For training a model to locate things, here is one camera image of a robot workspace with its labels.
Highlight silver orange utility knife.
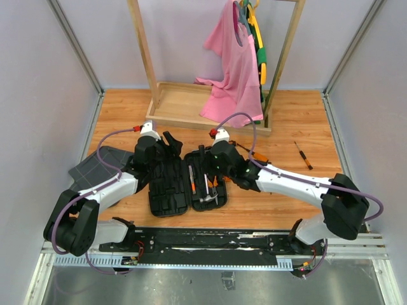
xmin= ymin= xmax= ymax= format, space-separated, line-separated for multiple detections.
xmin=188 ymin=165 xmax=196 ymax=194

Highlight black plastic tool case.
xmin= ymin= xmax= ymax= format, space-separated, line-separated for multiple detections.
xmin=148 ymin=150 xmax=228 ymax=217

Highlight claw hammer black grip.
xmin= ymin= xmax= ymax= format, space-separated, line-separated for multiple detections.
xmin=198 ymin=145 xmax=219 ymax=205

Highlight orange black pliers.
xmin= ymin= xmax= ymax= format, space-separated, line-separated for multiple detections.
xmin=211 ymin=176 xmax=222 ymax=206

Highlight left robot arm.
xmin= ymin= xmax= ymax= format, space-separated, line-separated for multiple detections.
xmin=44 ymin=120 xmax=183 ymax=257

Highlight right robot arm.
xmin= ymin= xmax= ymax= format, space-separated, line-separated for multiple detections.
xmin=204 ymin=128 xmax=369 ymax=254

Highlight wooden clothes rack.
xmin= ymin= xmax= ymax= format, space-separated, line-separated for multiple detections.
xmin=127 ymin=1 xmax=305 ymax=137

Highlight dark grey folded cloth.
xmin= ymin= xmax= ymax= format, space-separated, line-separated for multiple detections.
xmin=68 ymin=146 xmax=133 ymax=191

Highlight pink t-shirt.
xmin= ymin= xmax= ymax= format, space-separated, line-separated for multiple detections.
xmin=195 ymin=1 xmax=263 ymax=128

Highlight small orange black screwdriver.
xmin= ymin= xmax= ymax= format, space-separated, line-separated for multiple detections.
xmin=294 ymin=141 xmax=313 ymax=170

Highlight green yellow hangers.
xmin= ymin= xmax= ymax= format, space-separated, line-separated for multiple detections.
xmin=240 ymin=1 xmax=267 ymax=104

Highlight orange grid handle tool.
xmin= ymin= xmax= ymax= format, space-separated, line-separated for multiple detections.
xmin=236 ymin=143 xmax=269 ymax=163

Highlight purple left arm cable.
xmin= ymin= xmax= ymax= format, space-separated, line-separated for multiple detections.
xmin=50 ymin=126 xmax=141 ymax=276

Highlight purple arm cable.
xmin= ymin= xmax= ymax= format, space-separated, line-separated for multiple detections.
xmin=216 ymin=112 xmax=384 ymax=280
xmin=50 ymin=126 xmax=141 ymax=276

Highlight right aluminium frame post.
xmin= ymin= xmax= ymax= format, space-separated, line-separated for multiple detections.
xmin=322 ymin=0 xmax=387 ymax=96

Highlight aluminium frame post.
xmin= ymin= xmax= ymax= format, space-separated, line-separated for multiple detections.
xmin=322 ymin=0 xmax=387 ymax=96
xmin=46 ymin=0 xmax=105 ymax=96

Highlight grey cable duct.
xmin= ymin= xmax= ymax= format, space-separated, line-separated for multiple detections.
xmin=52 ymin=255 xmax=293 ymax=271

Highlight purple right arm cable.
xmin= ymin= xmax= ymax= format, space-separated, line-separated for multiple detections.
xmin=216 ymin=112 xmax=384 ymax=280

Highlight left aluminium frame post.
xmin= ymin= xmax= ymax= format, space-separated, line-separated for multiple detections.
xmin=46 ymin=0 xmax=105 ymax=96

